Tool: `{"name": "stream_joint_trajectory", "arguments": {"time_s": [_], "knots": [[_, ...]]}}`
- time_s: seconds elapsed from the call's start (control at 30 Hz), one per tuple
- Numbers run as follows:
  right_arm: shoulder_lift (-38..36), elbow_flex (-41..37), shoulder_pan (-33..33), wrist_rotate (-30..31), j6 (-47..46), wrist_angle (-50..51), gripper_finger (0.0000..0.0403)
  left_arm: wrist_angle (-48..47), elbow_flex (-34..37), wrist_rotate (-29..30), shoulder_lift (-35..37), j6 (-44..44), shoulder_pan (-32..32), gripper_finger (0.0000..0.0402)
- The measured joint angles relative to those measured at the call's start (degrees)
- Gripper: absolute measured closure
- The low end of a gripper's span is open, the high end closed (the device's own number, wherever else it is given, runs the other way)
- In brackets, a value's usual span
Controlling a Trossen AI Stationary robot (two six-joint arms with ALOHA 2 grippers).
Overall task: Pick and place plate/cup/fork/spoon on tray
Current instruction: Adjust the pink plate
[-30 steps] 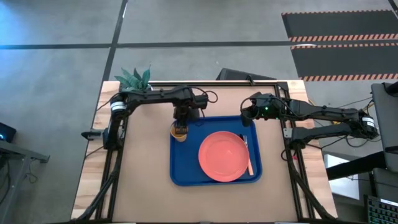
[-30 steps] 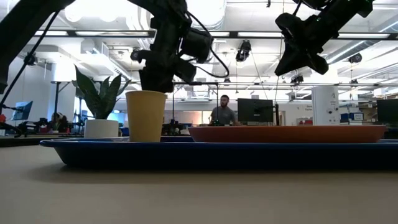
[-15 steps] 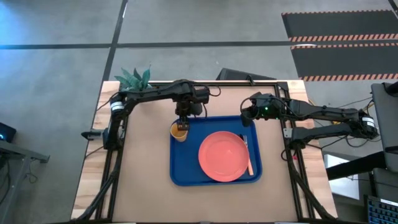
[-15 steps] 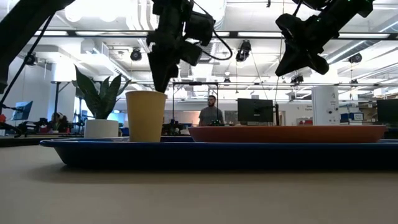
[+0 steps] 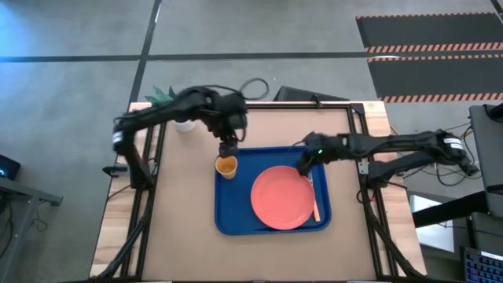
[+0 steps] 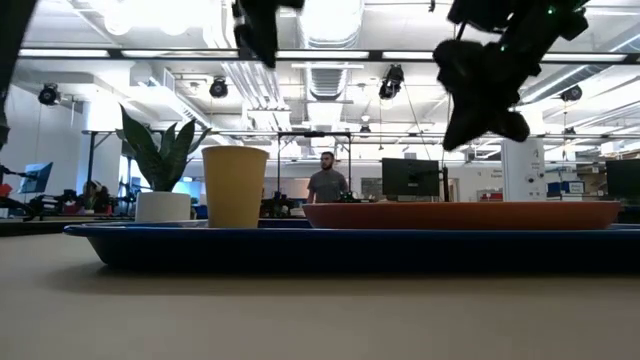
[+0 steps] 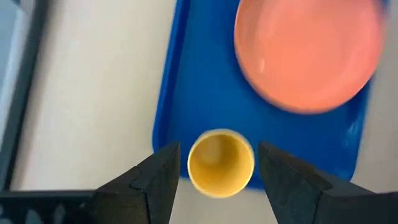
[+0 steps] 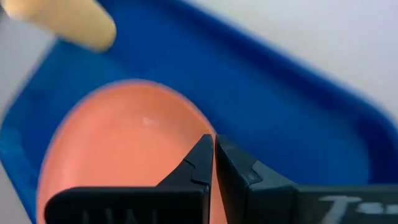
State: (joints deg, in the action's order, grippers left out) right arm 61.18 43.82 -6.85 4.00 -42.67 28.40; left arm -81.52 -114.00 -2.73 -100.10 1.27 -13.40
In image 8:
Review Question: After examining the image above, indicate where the coral round plate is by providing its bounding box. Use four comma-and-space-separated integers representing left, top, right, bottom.
36, 79, 228, 224

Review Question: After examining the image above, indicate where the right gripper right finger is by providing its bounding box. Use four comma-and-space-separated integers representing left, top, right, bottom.
215, 134, 398, 224

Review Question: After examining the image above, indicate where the yellow plastic cup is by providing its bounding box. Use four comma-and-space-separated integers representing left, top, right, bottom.
0, 0, 118, 52

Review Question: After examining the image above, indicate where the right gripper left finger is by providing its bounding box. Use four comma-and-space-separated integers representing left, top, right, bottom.
44, 134, 215, 224

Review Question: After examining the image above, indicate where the blue plastic tray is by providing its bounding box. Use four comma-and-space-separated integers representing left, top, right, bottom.
0, 0, 398, 224

